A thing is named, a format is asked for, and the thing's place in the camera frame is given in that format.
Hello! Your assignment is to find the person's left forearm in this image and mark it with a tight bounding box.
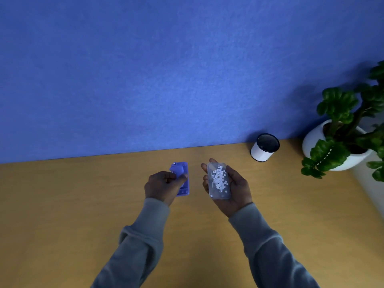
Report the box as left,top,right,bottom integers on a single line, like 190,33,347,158
91,198,171,288

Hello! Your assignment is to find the white cup with dark rim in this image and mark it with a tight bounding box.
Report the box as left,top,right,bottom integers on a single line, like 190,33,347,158
250,134,280,163

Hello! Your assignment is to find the pile of white paper dots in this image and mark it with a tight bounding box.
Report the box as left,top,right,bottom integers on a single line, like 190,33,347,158
211,167,228,193

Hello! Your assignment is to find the person's left hand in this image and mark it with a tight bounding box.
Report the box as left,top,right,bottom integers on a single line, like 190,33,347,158
144,171,189,207

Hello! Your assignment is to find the green leafy plant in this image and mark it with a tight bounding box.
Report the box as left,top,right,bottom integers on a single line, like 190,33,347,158
301,60,384,182

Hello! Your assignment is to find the person's right forearm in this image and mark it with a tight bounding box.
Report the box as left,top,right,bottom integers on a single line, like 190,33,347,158
228,203,320,288

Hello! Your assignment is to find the white round plant pot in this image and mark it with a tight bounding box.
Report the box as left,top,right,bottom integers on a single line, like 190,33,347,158
302,119,379,171

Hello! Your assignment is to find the person's right hand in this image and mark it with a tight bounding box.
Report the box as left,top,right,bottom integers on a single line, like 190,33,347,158
202,158,253,218

